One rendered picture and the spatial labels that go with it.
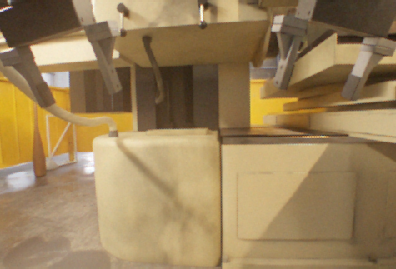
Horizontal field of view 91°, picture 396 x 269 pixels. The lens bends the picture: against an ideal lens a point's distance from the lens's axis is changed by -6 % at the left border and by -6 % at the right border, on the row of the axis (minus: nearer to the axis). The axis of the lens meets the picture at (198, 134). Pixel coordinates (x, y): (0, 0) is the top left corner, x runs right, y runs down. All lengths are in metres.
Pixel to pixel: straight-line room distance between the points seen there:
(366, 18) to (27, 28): 0.48
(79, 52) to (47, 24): 1.07
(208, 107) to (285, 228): 0.91
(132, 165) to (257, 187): 0.56
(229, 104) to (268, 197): 0.77
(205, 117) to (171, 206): 0.74
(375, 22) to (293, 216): 0.81
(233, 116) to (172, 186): 0.76
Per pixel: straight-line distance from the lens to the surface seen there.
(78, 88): 1.88
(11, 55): 0.44
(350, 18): 0.38
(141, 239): 1.12
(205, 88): 1.52
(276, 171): 0.95
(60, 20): 0.37
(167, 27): 0.96
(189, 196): 0.97
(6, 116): 3.36
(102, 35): 0.35
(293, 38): 0.35
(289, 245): 1.10
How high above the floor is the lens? 0.69
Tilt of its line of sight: 4 degrees down
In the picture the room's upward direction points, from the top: 1 degrees counter-clockwise
